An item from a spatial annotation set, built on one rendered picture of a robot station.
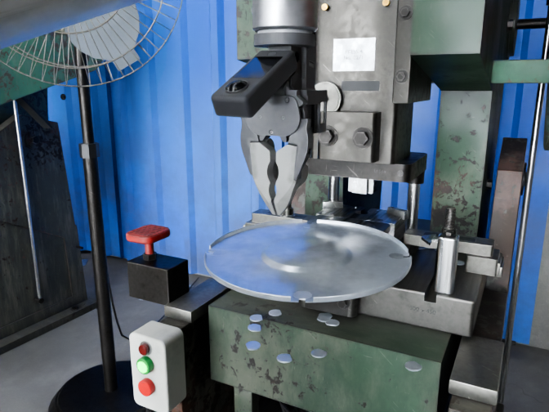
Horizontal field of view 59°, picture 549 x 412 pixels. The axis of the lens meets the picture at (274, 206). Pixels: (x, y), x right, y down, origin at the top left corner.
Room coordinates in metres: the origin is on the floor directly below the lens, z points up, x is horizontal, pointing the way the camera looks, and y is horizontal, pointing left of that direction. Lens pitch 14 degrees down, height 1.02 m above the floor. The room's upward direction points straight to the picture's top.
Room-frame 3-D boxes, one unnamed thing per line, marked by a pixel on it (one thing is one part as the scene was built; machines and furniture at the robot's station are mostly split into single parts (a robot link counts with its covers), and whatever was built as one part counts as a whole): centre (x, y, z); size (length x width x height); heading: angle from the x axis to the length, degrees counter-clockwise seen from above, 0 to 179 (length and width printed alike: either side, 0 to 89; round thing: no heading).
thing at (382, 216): (0.90, -0.17, 0.76); 0.15 x 0.09 x 0.05; 63
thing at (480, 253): (0.83, -0.32, 0.76); 0.17 x 0.06 x 0.10; 63
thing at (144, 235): (0.85, 0.23, 0.72); 0.07 x 0.06 x 0.08; 153
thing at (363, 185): (0.90, -0.16, 0.84); 0.05 x 0.03 x 0.04; 63
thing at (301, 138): (0.57, -0.02, 0.95); 0.05 x 0.02 x 0.09; 61
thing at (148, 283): (0.84, 0.21, 0.62); 0.10 x 0.06 x 0.20; 63
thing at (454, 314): (0.90, -0.17, 0.68); 0.45 x 0.30 x 0.06; 63
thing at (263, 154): (0.61, 0.00, 0.91); 0.06 x 0.03 x 0.09; 151
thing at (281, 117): (0.60, -0.01, 1.01); 0.09 x 0.08 x 0.12; 151
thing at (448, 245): (0.71, -0.27, 0.75); 0.03 x 0.03 x 0.10; 63
